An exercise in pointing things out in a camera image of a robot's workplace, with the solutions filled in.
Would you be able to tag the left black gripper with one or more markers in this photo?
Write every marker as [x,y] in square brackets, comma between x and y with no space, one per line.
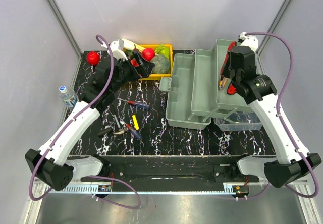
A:
[144,70]

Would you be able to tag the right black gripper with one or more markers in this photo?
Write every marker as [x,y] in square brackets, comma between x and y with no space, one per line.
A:
[225,73]

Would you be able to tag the orange handled tool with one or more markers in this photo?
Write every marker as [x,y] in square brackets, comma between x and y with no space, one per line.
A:
[222,82]

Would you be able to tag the clear plastic tool box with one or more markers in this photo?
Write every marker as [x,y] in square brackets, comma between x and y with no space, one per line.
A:
[195,99]

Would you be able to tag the blue red screwdriver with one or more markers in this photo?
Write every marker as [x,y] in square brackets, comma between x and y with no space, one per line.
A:
[137,104]
[134,132]

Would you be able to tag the yellow utility knife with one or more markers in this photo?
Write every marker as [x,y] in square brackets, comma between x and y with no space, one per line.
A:
[136,125]

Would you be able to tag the red handled pliers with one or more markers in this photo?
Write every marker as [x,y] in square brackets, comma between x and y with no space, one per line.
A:
[231,90]

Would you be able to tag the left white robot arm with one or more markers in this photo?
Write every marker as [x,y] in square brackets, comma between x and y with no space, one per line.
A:
[50,162]

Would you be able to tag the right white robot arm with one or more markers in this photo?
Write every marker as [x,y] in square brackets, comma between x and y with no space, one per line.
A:
[293,160]

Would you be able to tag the red lychee fruit bunch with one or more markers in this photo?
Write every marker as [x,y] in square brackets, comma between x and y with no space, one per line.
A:
[134,62]

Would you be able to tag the red apple in tray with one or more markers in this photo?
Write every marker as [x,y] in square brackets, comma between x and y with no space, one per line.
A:
[148,54]

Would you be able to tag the yellow plastic tray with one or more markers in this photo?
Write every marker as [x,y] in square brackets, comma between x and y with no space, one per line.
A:
[158,76]

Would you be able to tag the green netted melon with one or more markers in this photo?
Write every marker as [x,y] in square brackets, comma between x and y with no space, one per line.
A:
[162,64]

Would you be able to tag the white radish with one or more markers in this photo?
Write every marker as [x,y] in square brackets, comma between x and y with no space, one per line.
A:
[129,45]

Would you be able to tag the green pepper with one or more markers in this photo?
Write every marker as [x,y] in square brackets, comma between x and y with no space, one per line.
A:
[163,50]

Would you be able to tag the red apple on table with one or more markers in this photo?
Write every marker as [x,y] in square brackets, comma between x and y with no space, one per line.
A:
[93,58]

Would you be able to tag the silver pliers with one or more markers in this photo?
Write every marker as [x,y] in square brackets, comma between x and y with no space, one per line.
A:
[120,130]

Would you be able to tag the plastic water bottle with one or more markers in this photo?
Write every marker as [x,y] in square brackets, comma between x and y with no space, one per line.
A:
[68,96]

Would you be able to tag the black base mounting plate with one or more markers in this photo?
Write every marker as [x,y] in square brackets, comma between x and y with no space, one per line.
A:
[198,174]

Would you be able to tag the black handled tool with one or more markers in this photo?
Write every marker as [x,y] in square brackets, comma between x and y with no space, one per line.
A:
[105,131]

